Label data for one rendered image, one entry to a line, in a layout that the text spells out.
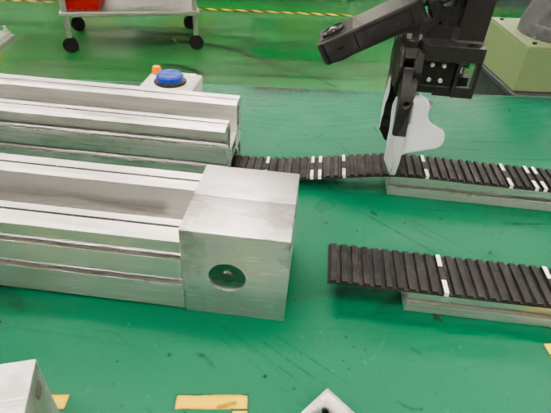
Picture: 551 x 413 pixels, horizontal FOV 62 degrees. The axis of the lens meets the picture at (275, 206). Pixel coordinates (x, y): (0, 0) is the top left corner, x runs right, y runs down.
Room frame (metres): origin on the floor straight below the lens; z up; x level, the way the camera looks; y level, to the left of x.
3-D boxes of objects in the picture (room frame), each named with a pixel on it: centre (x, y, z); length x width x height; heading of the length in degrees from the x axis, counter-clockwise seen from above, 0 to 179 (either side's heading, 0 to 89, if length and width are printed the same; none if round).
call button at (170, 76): (0.65, 0.17, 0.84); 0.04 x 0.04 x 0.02
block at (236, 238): (0.33, 0.03, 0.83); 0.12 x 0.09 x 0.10; 176
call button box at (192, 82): (0.64, 0.17, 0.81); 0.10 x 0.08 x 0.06; 176
